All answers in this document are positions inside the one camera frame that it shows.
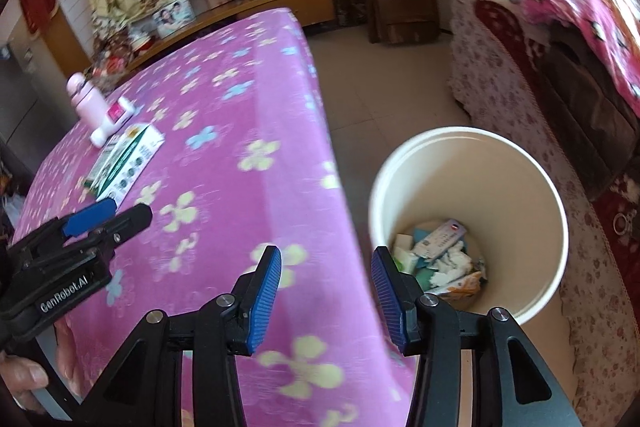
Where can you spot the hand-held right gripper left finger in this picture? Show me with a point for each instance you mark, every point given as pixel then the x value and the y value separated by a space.
pixel 265 302

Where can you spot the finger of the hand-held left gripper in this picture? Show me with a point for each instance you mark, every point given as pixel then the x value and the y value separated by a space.
pixel 90 214
pixel 130 219

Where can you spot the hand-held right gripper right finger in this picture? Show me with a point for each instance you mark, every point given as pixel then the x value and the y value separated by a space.
pixel 387 302

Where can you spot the green and white milk carton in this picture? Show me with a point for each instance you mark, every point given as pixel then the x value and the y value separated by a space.
pixel 127 159

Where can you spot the white paper box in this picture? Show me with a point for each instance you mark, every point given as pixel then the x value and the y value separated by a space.
pixel 440 237

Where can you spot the white trash bin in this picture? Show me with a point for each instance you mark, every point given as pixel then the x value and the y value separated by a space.
pixel 525 207

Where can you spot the person's left hand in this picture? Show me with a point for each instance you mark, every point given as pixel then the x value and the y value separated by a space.
pixel 22 377

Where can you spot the crumpled white tissue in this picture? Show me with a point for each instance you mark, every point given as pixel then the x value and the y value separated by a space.
pixel 452 263

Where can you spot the white bottle with pink label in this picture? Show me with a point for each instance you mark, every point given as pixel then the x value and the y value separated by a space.
pixel 112 119

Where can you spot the pink water bottle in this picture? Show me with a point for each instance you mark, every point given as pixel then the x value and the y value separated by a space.
pixel 85 99

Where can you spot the grey metal cabinet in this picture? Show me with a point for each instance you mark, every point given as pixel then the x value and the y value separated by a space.
pixel 20 97

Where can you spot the pink floral tablecloth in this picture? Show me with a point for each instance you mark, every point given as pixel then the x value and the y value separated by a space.
pixel 225 107

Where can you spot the pile of assorted small items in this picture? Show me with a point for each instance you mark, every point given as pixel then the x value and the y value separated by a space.
pixel 125 44

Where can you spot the framed photo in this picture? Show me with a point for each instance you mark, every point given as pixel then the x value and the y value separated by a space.
pixel 172 17

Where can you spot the floral covered sofa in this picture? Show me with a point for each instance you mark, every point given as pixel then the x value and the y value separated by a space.
pixel 500 72

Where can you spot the wooden cabinet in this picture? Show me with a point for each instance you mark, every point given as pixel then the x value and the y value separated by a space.
pixel 280 2

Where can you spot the dark brown blanket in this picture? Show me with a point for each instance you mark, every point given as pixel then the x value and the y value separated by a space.
pixel 590 107

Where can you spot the pink printed blanket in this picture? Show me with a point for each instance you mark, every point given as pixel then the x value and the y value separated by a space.
pixel 590 7

